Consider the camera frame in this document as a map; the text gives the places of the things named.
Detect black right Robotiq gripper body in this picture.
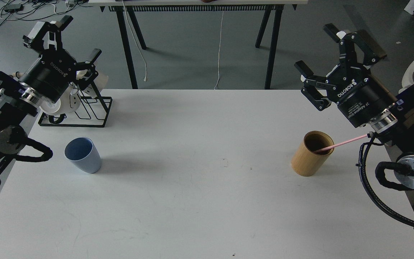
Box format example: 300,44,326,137
327,64,396,128

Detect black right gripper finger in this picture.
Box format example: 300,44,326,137
323,23,387,72
294,60,337,111

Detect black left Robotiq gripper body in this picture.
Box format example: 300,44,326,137
23,49,85,104

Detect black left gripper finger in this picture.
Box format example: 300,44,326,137
74,49,102,90
23,16,73,54

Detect pink chopstick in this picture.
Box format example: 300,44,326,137
313,134,368,154

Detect blue plastic cup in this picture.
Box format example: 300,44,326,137
64,137,102,174

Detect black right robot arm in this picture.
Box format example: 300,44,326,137
294,23,414,228

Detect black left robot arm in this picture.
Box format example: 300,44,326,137
0,16,110,186

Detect white cup on rack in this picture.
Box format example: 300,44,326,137
40,86,81,116

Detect bamboo wooden cup holder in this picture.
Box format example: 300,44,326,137
291,131,335,177

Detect background table with black legs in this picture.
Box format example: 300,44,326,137
88,0,309,90

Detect floor cables and power strip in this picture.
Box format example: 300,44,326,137
0,0,89,45

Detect black wire cup rack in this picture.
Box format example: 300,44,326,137
38,83,113,128

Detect white hanging cable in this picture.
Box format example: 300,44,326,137
214,11,225,90

